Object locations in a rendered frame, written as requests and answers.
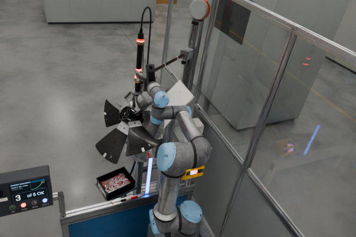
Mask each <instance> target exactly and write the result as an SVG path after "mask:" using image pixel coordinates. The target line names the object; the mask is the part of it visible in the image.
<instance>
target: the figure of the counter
mask: <svg viewBox="0 0 356 237"><path fill-rule="evenodd" d="M12 200H13V203H16V202H21V201H24V196H23V193H18V194H13V195H12Z"/></svg>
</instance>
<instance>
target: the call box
mask: <svg viewBox="0 0 356 237"><path fill-rule="evenodd" d="M199 169H204V165H203V166H202V167H200V168H195V169H187V170H186V173H187V172H190V174H189V175H188V176H186V173H185V175H184V176H183V177H182V178H181V180H185V179H190V178H194V177H199V176H202V175H203V172H200V173H197V174H192V175H191V171H195V170H199Z"/></svg>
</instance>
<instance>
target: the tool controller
mask: <svg viewBox="0 0 356 237"><path fill-rule="evenodd" d="M18 193H23V196H24V201H21V202H16V203H13V200H12V195H13V194H18ZM43 198H47V199H48V201H47V202H45V203H44V202H42V199H43ZM33 200H36V201H37V204H35V205H32V203H31V202H32V201H33ZM21 203H26V207H21ZM11 205H15V209H13V210H11V209H10V206H11ZM50 205H53V194H52V185H51V178H50V170H49V165H45V166H39V167H33V168H28V169H22V170H16V171H10V172H4V173H1V174H0V217H2V216H7V215H12V214H16V213H20V212H25V211H29V210H33V209H37V208H42V207H46V206H50Z"/></svg>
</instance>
